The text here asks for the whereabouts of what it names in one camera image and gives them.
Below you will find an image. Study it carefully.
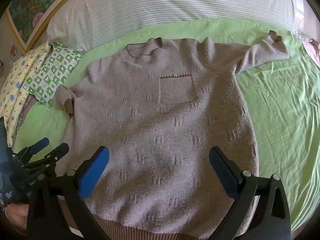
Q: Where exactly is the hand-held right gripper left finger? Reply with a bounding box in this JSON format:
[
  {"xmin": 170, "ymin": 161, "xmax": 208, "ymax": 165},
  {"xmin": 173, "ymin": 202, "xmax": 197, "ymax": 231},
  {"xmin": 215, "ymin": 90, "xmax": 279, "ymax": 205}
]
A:
[{"xmin": 26, "ymin": 146, "xmax": 110, "ymax": 240}]

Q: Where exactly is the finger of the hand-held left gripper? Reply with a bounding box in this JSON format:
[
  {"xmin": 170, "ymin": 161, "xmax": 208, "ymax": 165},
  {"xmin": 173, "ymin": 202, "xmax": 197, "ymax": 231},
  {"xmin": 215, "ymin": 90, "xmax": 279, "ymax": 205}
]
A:
[
  {"xmin": 21, "ymin": 142, "xmax": 70, "ymax": 180},
  {"xmin": 12, "ymin": 137, "xmax": 50, "ymax": 165}
]

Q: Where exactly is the pale window curtain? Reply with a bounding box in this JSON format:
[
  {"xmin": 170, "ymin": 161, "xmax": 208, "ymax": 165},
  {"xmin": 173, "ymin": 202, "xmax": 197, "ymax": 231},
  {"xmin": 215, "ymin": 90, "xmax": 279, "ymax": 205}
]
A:
[{"xmin": 291, "ymin": 0, "xmax": 312, "ymax": 37}]

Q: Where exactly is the green bed sheet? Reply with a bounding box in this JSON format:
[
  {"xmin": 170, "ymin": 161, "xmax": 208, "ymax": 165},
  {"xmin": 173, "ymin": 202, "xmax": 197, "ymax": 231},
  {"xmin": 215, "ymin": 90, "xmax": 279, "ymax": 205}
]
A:
[{"xmin": 12, "ymin": 17, "xmax": 320, "ymax": 233}]

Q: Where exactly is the pink cloth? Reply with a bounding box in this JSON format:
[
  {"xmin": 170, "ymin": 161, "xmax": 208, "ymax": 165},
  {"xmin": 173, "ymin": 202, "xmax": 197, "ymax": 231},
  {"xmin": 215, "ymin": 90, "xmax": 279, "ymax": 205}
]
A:
[{"xmin": 301, "ymin": 39, "xmax": 320, "ymax": 73}]

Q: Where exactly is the person's left hand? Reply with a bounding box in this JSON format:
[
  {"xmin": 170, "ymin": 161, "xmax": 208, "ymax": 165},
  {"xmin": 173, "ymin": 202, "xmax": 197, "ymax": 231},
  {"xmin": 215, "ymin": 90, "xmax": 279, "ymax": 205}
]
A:
[{"xmin": 4, "ymin": 203, "xmax": 29, "ymax": 230}]

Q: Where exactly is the green checkered cloth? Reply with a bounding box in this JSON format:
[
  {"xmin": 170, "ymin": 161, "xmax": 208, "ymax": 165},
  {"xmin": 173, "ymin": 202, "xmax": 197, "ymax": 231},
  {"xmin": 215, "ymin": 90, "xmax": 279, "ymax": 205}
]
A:
[{"xmin": 22, "ymin": 42, "xmax": 83, "ymax": 108}]

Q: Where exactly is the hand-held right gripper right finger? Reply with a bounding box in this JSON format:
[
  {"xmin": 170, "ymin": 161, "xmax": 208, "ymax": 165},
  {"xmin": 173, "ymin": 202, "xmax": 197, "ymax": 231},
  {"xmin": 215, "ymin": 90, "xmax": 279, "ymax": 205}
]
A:
[{"xmin": 209, "ymin": 146, "xmax": 292, "ymax": 240}]

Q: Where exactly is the beige towel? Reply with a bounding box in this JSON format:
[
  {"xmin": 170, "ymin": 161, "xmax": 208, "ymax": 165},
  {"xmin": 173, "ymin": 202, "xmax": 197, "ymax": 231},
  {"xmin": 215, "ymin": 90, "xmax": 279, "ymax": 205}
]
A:
[{"xmin": 54, "ymin": 30, "xmax": 290, "ymax": 239}]

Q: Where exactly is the yellow printed cloth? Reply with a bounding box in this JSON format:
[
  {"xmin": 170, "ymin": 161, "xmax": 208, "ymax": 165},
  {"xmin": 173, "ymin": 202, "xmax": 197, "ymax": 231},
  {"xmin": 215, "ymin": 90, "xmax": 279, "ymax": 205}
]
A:
[{"xmin": 0, "ymin": 41, "xmax": 53, "ymax": 147}]

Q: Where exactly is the white striped quilt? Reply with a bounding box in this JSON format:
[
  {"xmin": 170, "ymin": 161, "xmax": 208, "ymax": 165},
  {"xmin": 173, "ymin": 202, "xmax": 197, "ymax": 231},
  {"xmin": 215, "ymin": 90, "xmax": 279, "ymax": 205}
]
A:
[{"xmin": 47, "ymin": 0, "xmax": 299, "ymax": 53}]

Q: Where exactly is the framed floral painting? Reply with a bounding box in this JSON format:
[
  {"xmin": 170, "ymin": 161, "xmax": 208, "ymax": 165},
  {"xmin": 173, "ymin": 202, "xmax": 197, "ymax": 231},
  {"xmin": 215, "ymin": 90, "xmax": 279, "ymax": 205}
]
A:
[{"xmin": 5, "ymin": 0, "xmax": 93, "ymax": 53}]

